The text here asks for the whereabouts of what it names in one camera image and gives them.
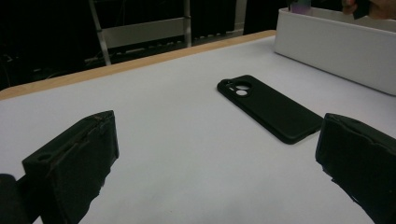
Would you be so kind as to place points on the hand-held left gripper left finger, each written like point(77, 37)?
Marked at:
point(71, 161)

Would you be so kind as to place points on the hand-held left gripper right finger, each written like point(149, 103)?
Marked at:
point(361, 158)

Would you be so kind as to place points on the white rectangular box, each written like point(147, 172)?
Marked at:
point(339, 49)

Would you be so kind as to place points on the blue pink gradient phone case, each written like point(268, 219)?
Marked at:
point(300, 5)

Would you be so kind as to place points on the black phone case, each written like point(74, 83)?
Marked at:
point(274, 112)

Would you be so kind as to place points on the white table mat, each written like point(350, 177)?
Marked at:
point(186, 149)

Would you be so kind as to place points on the white metal stand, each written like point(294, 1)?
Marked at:
point(143, 34)

